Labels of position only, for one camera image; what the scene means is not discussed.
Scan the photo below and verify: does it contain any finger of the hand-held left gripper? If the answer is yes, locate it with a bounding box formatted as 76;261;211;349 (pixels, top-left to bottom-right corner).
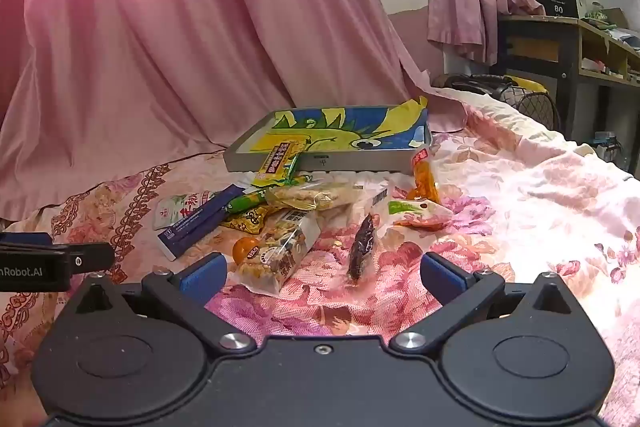
0;232;116;272

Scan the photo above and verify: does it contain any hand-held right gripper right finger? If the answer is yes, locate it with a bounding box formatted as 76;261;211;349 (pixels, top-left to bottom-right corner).
389;252;583;353

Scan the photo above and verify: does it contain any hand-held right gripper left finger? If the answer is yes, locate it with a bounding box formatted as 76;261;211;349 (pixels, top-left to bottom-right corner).
62;252;256;353

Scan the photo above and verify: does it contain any dark blue stick packet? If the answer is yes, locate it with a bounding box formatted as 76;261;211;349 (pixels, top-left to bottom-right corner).
156;184;246;262

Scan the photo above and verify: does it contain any golden snack packet brown print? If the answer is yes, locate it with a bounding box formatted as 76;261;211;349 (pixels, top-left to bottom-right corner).
220;207;273;235

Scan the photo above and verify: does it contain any clear crispy grain snack packet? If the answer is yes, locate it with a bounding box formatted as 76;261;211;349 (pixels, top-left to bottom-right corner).
235;207;322;298

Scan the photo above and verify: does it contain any white green orange packet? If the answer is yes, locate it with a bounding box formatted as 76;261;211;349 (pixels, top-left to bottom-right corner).
387;199;453;230

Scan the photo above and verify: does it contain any white packet with red print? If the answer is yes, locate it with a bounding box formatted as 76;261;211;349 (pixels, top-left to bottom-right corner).
152;191;227;230

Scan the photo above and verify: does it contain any dark dried fruit packet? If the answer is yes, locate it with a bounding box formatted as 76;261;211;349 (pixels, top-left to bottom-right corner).
345;212;378;285

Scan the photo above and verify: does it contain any green sausage packet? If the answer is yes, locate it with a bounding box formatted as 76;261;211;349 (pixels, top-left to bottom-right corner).
226;188;268;215

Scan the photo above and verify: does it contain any clear white barcode packet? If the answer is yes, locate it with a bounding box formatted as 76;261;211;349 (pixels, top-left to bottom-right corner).
327;186;391;233

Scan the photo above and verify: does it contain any orange sausage packet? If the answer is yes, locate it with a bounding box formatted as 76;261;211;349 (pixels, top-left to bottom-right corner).
411;148;441;205

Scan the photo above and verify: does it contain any pink floral blanket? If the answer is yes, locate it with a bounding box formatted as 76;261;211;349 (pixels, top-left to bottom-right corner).
0;87;640;427

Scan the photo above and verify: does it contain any clear rice cracker packet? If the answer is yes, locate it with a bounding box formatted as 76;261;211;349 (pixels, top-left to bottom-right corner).
264;179;361;212

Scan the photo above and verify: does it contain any black bag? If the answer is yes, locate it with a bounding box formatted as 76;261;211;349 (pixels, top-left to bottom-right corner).
432;73;516;95

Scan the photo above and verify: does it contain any yellow bag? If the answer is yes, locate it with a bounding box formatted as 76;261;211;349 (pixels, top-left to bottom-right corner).
510;76;548;94

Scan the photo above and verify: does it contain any large pink curtain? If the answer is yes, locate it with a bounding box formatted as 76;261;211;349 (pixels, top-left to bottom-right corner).
0;0;432;220

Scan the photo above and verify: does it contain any wooden desk with shelves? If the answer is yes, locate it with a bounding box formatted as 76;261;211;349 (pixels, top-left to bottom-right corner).
492;14;640;172

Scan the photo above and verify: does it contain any black box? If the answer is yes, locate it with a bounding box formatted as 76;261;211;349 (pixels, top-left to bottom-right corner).
525;0;581;20

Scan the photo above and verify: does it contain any cardboard box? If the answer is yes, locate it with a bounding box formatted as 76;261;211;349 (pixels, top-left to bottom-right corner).
597;7;630;30

